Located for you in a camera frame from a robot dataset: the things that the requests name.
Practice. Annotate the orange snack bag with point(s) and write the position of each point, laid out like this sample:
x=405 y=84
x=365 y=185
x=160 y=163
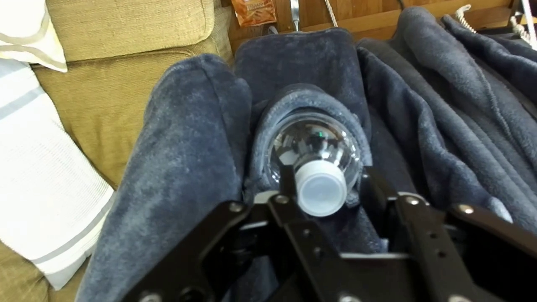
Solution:
x=252 y=10

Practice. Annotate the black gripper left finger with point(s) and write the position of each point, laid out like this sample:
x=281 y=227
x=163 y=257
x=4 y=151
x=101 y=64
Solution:
x=224 y=257

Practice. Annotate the clear water bottle white cap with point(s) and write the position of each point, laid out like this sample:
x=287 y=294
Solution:
x=319 y=190

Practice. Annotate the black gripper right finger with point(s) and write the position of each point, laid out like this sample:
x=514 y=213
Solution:
x=475 y=257

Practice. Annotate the dark blue fleece robe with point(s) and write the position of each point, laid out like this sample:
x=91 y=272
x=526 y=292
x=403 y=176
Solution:
x=185 y=185

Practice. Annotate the fabric couch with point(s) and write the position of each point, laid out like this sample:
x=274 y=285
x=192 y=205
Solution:
x=111 y=94

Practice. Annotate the white cloth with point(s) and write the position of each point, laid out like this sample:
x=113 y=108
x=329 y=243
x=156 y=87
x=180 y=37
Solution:
x=39 y=185

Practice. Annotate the chrome metal rod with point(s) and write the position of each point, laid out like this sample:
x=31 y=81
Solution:
x=296 y=14

